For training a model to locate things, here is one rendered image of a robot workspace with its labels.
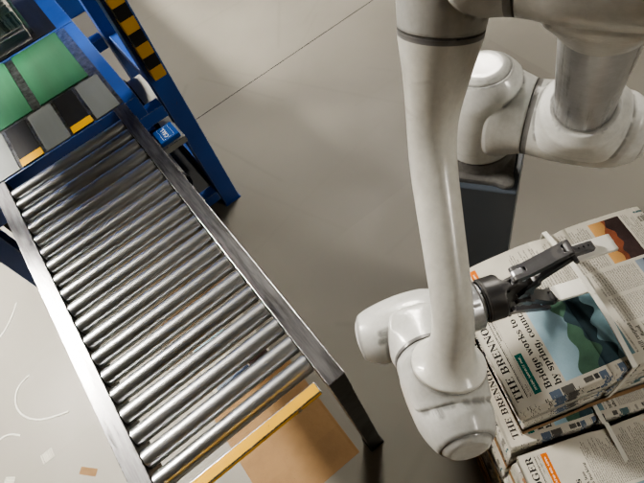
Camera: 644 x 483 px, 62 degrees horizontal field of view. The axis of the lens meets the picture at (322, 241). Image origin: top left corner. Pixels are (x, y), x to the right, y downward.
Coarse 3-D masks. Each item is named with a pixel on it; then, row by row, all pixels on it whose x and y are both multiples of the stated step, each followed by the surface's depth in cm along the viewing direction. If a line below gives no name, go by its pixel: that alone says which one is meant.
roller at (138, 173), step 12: (144, 168) 179; (156, 168) 180; (120, 180) 178; (132, 180) 178; (108, 192) 176; (120, 192) 178; (84, 204) 175; (96, 204) 176; (72, 216) 174; (84, 216) 175; (48, 228) 173; (60, 228) 173; (36, 240) 172; (48, 240) 173
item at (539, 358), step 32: (512, 256) 104; (512, 320) 99; (544, 320) 97; (576, 320) 95; (512, 352) 96; (544, 352) 94; (576, 352) 93; (512, 384) 94; (544, 384) 92; (576, 384) 90; (608, 384) 93; (544, 416) 104
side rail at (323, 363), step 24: (144, 144) 184; (168, 168) 176; (192, 192) 168; (216, 216) 161; (216, 240) 156; (240, 264) 150; (264, 288) 144; (288, 312) 139; (288, 336) 146; (312, 336) 134; (312, 360) 131; (336, 384) 129
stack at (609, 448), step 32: (512, 416) 112; (576, 416) 110; (608, 416) 109; (640, 416) 107; (512, 448) 110; (544, 448) 108; (576, 448) 107; (608, 448) 106; (640, 448) 104; (544, 480) 105; (576, 480) 104; (608, 480) 103; (640, 480) 102
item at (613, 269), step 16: (576, 224) 105; (592, 224) 105; (608, 224) 104; (624, 224) 104; (640, 224) 104; (576, 240) 103; (624, 240) 102; (640, 240) 102; (608, 256) 101; (624, 256) 100; (640, 256) 100; (608, 272) 99; (624, 272) 98; (640, 272) 98; (608, 288) 97; (624, 288) 97; (640, 288) 96; (624, 304) 95; (640, 304) 95; (640, 320) 93; (624, 384) 103; (640, 384) 106
